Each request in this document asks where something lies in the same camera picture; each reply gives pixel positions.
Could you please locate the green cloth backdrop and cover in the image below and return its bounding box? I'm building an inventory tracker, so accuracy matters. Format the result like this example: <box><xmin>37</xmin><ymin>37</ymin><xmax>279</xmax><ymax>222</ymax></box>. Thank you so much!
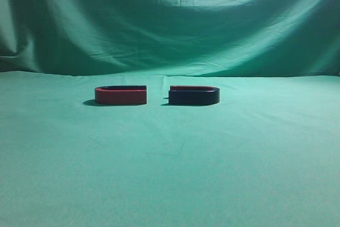
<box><xmin>1</xmin><ymin>0</ymin><xmax>339</xmax><ymax>226</ymax></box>

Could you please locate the blue-fronted horseshoe magnet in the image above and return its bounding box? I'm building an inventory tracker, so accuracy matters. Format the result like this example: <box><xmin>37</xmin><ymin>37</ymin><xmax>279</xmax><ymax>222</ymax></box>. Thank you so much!
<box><xmin>168</xmin><ymin>86</ymin><xmax>220</xmax><ymax>105</ymax></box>

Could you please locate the left red-fronted horseshoe magnet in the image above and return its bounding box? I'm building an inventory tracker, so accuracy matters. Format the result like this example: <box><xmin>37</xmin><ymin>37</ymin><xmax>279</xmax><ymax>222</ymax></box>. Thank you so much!
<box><xmin>95</xmin><ymin>86</ymin><xmax>147</xmax><ymax>105</ymax></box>

